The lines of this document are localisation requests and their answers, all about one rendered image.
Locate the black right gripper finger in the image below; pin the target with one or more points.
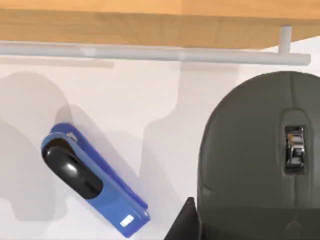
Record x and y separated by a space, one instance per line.
186 222

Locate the dark grey computer mouse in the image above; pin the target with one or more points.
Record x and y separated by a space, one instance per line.
252 155

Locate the blue and black stapler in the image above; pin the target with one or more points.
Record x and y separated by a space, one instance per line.
97 180

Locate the wooden drawer front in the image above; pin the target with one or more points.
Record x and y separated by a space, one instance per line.
150 25

